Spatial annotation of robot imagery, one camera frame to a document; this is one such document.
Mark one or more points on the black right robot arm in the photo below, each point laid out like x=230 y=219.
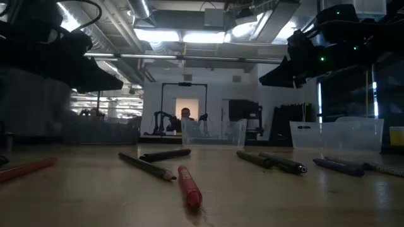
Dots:
x=363 y=31

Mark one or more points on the dark grey crayon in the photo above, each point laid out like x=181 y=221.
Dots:
x=347 y=160

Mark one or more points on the dark smoky plastic bin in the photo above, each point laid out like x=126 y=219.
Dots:
x=101 y=132

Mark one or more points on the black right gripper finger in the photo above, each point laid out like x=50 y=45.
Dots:
x=284 y=71
x=281 y=82

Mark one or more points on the vertical light strip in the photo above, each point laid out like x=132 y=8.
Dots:
x=319 y=104
x=375 y=94

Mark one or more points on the round silver ceiling duct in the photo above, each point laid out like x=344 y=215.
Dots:
x=140 y=9

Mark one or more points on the frosted plastic bin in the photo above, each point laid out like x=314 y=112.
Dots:
x=347 y=135

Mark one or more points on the black pen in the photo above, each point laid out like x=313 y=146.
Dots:
x=167 y=155

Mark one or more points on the person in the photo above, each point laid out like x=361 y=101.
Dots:
x=93 y=112
x=186 y=113

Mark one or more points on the black machine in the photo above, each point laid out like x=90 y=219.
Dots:
x=243 y=110

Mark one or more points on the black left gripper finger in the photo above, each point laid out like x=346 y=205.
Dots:
x=94 y=87
x=98 y=74

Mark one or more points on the blue crayon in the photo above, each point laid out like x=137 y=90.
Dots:
x=339 y=167

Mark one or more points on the wall vent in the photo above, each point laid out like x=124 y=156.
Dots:
x=187 y=77

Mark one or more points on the large ribbed ceiling duct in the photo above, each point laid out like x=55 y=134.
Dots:
x=91 y=34

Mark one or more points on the dark capped pen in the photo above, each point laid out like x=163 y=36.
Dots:
x=254 y=159

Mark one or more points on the dark pen silver tip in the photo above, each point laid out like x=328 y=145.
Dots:
x=284 y=164

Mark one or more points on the black background robot station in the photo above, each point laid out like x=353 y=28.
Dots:
x=184 y=84

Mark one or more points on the horizontal ceiling pipe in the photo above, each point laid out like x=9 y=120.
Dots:
x=205 y=58

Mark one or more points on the bright ceiling skylight panel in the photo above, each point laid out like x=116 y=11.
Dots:
x=246 y=30

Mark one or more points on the ceiling fluorescent light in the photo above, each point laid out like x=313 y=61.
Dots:
x=176 y=36

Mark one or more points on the red pencil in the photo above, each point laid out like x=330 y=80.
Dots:
x=28 y=168

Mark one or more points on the yellow container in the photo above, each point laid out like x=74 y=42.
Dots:
x=397 y=136

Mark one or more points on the grey ceiling box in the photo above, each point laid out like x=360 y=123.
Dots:
x=214 y=17

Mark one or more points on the black panel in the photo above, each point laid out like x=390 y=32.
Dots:
x=290 y=123

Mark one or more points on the small clear plastic bin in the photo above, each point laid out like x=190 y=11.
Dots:
x=214 y=135

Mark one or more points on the black pencil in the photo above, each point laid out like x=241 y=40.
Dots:
x=145 y=166

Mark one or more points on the light grey crayon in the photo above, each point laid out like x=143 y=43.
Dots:
x=388 y=170

